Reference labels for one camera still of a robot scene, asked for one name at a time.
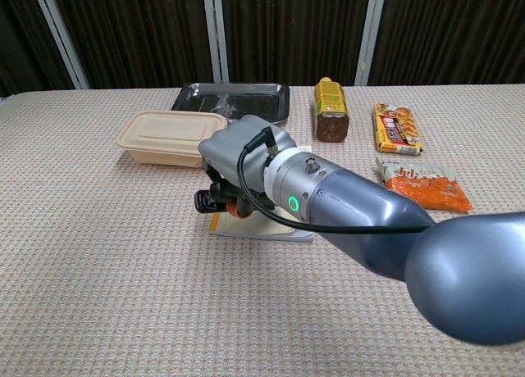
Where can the grey metal post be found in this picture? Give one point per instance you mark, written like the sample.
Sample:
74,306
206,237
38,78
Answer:
215,33
371,33
61,37

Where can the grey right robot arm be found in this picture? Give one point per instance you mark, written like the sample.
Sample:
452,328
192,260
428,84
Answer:
348,201

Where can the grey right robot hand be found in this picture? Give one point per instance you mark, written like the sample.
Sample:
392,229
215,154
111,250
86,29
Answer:
229,155

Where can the black metal tray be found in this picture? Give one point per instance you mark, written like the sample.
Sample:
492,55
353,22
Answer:
246,98

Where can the orange snack bag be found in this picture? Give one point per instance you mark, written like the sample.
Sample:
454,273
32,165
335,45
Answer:
430,184

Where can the yellow biscuit box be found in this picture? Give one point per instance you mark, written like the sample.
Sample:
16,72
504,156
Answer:
397,129

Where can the yellow label tea bottle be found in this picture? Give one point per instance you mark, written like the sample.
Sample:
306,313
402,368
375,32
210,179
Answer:
331,110

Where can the dark pleated curtain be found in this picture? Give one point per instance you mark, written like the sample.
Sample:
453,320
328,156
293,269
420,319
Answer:
143,33

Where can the woven beige tablecloth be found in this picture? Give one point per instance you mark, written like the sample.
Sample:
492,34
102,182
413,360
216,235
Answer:
123,270

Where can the pale yellow notebook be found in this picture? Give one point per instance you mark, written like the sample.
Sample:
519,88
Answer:
262,229

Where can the beige lidded food container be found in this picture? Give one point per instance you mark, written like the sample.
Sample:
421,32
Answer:
164,137

